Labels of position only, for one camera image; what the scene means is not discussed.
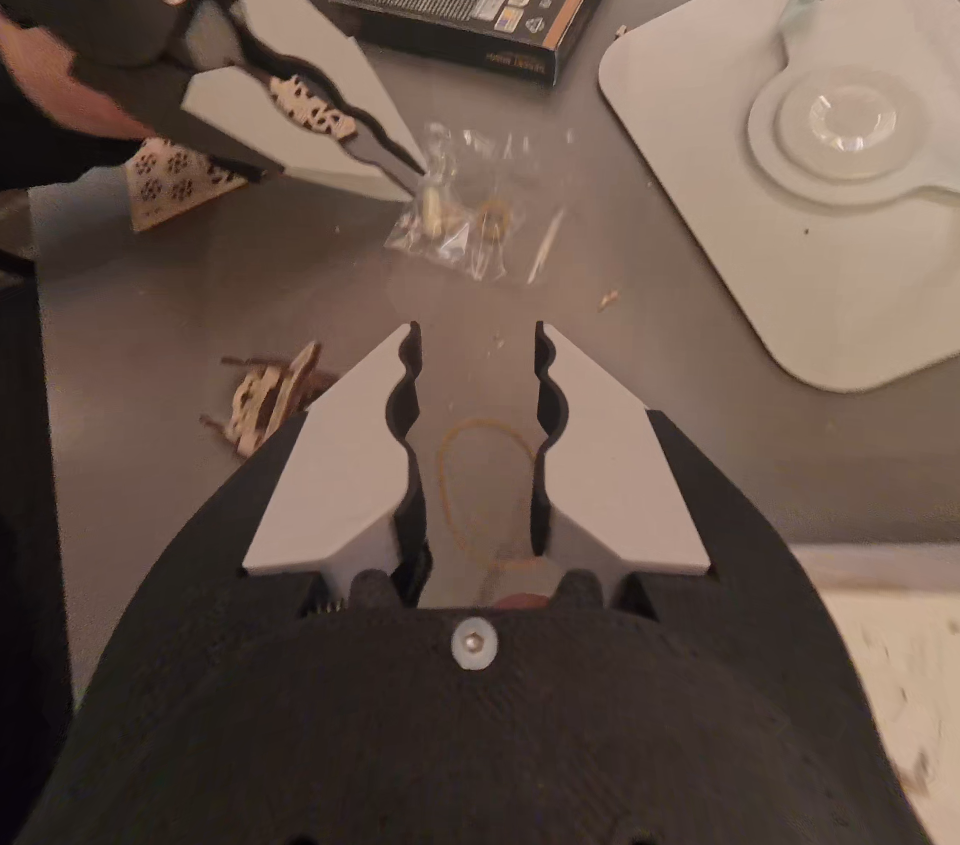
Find clear plastic parts bag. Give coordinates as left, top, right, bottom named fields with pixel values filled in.
left=384, top=121, right=579, bottom=284

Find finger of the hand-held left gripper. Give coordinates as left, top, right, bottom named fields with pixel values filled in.
left=181, top=66, right=419, bottom=206
left=232, top=0, right=430, bottom=175

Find illustrated instruction booklet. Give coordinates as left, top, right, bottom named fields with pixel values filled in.
left=795, top=545, right=960, bottom=845

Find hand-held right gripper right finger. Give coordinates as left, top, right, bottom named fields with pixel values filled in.
left=528, top=321, right=712, bottom=580

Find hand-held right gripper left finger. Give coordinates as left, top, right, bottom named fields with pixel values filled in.
left=241, top=321, right=434, bottom=608

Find wooden parts sheet gear wheels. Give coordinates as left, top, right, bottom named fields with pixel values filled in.
left=123, top=76, right=357, bottom=233

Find person's left hand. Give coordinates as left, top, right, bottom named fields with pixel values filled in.
left=0, top=14, right=156, bottom=141

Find person's left forearm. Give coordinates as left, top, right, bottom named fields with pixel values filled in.
left=0, top=65, right=144, bottom=190

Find wooden mechanical model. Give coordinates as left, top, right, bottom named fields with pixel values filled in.
left=201, top=340, right=339, bottom=460

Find white document stand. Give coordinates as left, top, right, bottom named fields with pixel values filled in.
left=597, top=0, right=960, bottom=394

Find large tan rubber band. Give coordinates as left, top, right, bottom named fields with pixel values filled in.
left=435, top=417, right=545, bottom=565

